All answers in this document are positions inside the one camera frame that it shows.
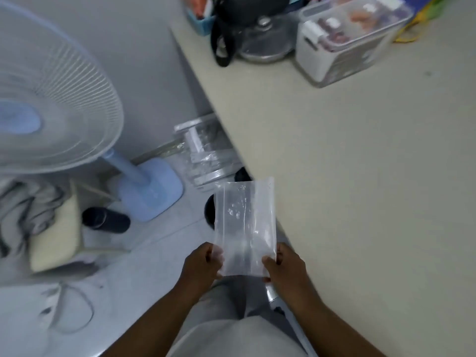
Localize person's right hand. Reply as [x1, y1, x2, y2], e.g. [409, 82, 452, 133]
[262, 242, 315, 298]

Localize person's left hand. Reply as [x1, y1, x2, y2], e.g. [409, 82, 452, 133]
[179, 242, 225, 293]

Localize clear plastic zip bag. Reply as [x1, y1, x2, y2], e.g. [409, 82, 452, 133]
[213, 177, 278, 278]

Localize person's left forearm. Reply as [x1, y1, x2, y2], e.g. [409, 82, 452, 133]
[101, 280, 201, 357]

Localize person's right forearm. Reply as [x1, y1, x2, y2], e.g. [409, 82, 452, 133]
[292, 288, 389, 357]

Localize black shoe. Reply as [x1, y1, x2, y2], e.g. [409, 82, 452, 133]
[204, 195, 217, 231]

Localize person's grey trousers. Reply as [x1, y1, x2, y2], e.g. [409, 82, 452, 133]
[165, 273, 309, 357]

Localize pile of clear plastic bags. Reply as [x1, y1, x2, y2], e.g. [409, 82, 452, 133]
[174, 114, 244, 190]

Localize black bottle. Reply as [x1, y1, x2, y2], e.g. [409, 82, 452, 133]
[82, 207, 131, 233]

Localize cream cushioned stool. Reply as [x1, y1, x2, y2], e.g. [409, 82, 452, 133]
[30, 180, 131, 273]

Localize grey striped cloth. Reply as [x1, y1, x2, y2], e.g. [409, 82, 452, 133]
[0, 178, 73, 257]

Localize steel pot lid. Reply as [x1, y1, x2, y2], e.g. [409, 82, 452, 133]
[238, 16, 298, 64]

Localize white and blue standing fan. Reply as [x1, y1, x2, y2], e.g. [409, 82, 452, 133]
[0, 0, 185, 223]

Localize blue plastic basket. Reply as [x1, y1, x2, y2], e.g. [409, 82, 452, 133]
[183, 0, 216, 37]

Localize clear plastic storage container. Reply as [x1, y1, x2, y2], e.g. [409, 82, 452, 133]
[295, 0, 415, 88]

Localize yellow green fabric bag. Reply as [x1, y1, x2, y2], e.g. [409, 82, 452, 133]
[394, 0, 448, 43]

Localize white power strip with cable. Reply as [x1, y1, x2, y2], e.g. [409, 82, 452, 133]
[35, 280, 95, 335]

